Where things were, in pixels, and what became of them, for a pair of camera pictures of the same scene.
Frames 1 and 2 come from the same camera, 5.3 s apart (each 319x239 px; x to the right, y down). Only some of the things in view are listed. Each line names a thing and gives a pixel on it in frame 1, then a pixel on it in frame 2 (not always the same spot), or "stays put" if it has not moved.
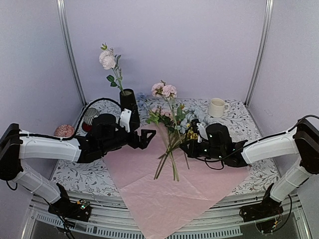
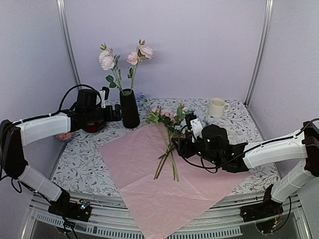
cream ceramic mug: (217, 107) stays put
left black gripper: (143, 143) -> (110, 116)
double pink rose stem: (160, 88) -> (134, 58)
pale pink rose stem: (109, 61) stays put
